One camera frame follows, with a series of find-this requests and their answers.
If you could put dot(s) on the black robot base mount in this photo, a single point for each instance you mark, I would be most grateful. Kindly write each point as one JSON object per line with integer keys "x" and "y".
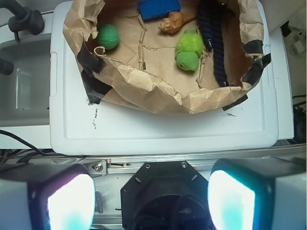
{"x": 166, "y": 196}

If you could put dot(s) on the glowing white gripper left finger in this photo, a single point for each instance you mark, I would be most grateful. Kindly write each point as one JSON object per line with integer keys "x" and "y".
{"x": 46, "y": 197}

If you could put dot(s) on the black clamp knob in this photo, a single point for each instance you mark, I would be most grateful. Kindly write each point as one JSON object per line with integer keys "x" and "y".
{"x": 24, "y": 18}

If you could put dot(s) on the glowing white gripper right finger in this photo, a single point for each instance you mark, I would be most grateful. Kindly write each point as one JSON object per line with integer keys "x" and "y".
{"x": 258, "y": 193}

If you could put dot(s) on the green rubber ball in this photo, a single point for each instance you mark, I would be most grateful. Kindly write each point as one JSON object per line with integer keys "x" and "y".
{"x": 108, "y": 36}

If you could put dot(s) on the brown paper bag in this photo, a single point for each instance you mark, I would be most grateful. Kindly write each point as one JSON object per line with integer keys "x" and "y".
{"x": 141, "y": 71}

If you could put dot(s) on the clear plastic bin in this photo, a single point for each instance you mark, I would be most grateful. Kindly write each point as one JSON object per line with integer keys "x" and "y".
{"x": 24, "y": 94}

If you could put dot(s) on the orange seashell toy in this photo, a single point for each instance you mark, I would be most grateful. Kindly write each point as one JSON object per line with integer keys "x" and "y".
{"x": 175, "y": 21}

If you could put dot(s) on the fuzzy green toy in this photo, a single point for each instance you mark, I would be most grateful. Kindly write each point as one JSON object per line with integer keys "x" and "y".
{"x": 189, "y": 50}

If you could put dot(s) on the blue sponge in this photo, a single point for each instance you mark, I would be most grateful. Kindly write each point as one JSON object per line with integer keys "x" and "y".
{"x": 151, "y": 9}

